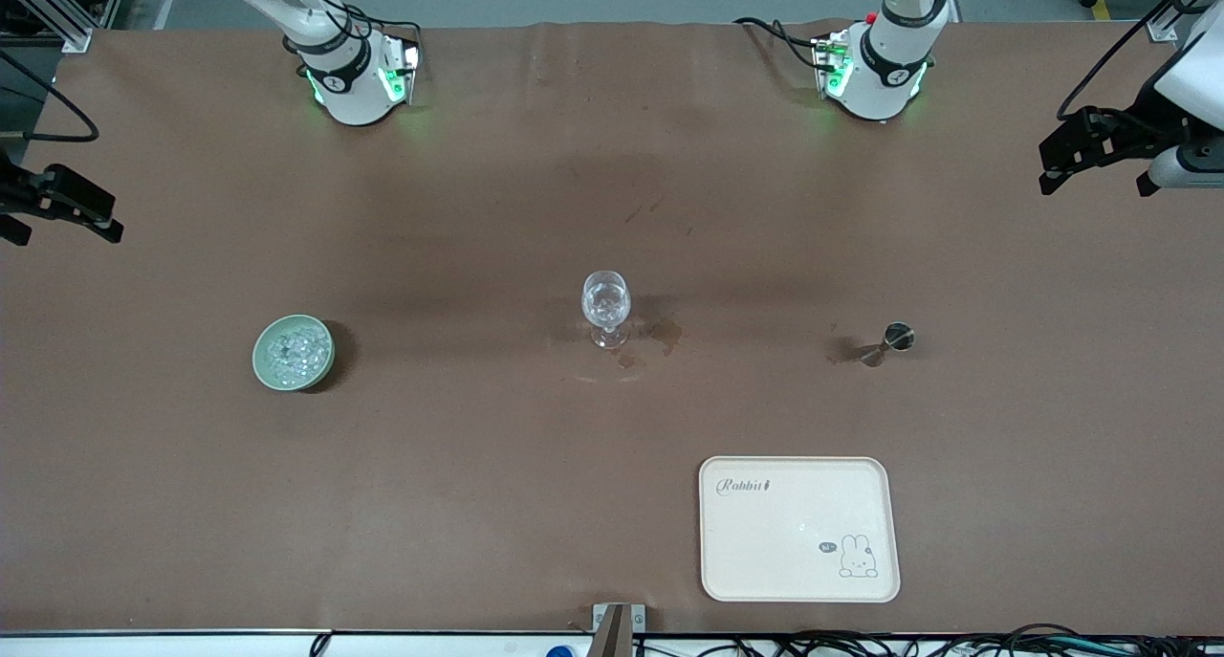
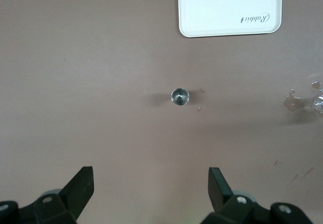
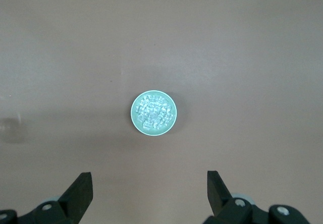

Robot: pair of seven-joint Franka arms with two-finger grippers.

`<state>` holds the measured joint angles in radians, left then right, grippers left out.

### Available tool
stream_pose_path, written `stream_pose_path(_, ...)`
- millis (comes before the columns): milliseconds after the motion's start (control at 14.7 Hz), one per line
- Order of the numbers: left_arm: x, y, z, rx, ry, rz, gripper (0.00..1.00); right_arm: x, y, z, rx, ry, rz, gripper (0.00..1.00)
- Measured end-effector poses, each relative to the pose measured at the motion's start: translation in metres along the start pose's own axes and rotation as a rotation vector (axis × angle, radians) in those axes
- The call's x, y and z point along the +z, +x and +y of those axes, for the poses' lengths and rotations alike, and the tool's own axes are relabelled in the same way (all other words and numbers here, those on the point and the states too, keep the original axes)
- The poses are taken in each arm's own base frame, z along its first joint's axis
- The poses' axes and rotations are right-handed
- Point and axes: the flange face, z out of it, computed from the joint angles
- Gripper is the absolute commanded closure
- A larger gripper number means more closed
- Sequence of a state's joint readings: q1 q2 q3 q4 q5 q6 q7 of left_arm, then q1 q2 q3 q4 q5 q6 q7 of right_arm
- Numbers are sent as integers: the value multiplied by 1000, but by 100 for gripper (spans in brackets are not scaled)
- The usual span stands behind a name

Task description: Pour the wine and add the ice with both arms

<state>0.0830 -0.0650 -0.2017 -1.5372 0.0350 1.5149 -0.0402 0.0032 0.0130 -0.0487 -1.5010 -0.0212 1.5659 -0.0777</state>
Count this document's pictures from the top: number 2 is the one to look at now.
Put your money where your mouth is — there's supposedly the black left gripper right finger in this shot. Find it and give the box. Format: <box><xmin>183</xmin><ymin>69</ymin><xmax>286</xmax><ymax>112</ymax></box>
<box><xmin>199</xmin><ymin>167</ymin><xmax>313</xmax><ymax>224</ymax></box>

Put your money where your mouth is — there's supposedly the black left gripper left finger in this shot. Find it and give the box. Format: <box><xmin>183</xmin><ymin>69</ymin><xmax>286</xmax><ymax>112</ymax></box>
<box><xmin>0</xmin><ymin>166</ymin><xmax>94</xmax><ymax>224</ymax></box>

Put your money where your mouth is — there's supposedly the clear stemmed wine glass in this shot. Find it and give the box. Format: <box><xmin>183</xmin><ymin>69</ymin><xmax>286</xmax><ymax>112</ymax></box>
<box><xmin>312</xmin><ymin>89</ymin><xmax>323</xmax><ymax>115</ymax></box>

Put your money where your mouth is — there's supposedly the cream rabbit print tray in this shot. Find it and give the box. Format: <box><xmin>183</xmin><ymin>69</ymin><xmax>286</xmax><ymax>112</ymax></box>
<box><xmin>176</xmin><ymin>0</ymin><xmax>283</xmax><ymax>38</ymax></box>

